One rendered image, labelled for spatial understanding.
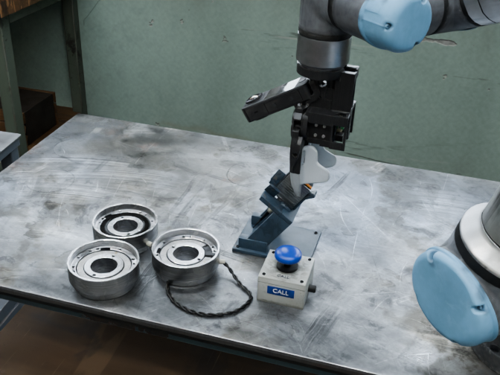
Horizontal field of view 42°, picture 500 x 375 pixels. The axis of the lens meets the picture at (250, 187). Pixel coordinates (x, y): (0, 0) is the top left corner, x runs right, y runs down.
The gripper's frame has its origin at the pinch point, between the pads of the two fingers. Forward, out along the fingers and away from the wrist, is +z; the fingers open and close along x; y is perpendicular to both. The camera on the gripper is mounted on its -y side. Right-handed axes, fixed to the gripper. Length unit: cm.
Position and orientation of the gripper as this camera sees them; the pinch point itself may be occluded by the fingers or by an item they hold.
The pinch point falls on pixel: (297, 183)
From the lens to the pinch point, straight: 103.5
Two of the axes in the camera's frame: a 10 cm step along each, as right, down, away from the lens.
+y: 9.5, 1.8, -2.4
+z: -0.4, 8.6, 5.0
